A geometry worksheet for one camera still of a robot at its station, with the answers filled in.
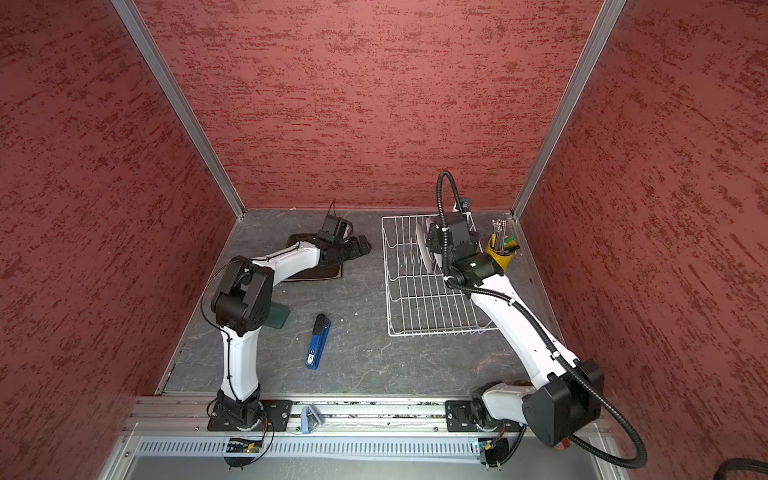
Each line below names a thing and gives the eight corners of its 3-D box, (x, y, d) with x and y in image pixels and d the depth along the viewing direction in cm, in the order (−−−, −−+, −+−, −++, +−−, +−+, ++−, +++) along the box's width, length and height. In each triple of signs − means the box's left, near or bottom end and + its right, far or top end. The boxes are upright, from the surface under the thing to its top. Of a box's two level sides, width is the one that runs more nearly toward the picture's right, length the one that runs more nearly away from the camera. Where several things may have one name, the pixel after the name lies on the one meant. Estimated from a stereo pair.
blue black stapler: (307, 369, 84) (304, 364, 80) (319, 319, 93) (316, 313, 90) (322, 370, 84) (319, 365, 80) (332, 320, 93) (330, 314, 90)
